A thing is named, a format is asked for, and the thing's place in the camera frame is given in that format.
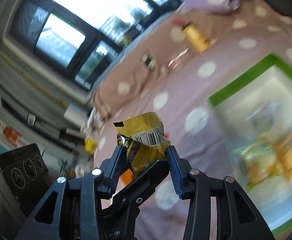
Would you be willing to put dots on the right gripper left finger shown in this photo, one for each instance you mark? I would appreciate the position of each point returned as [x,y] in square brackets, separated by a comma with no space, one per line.
[71,209]

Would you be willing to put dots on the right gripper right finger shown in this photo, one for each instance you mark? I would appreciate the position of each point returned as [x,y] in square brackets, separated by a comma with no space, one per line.
[224,199]

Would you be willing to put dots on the green yellow corn snack bag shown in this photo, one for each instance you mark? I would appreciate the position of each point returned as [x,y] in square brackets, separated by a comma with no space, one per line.
[261,162]

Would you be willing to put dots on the white blue-print snack bag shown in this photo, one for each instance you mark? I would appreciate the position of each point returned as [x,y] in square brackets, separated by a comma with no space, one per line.
[263,117]

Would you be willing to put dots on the yellow brown nut bag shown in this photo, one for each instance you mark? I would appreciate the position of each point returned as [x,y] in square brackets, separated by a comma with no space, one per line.
[144,138]

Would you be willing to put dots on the orange snack bag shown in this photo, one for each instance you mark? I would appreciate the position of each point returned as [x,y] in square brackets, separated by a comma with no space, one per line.
[127,177]

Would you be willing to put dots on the yellow box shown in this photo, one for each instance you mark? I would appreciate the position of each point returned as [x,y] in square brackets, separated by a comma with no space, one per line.
[90,146]

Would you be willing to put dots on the green cardboard box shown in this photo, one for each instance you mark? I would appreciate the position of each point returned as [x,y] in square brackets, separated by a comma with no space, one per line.
[268,80]

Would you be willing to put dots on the striped white cloth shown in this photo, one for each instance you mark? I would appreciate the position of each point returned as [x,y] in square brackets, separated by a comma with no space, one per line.
[94,124]

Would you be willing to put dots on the clear plastic water bottle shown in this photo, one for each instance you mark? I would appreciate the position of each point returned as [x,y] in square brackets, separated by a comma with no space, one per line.
[176,61]

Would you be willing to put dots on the yellow bear bottle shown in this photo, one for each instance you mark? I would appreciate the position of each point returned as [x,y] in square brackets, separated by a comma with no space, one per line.
[195,37]

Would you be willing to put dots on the black-framed window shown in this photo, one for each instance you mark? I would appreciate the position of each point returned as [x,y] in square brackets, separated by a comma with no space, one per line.
[80,38]

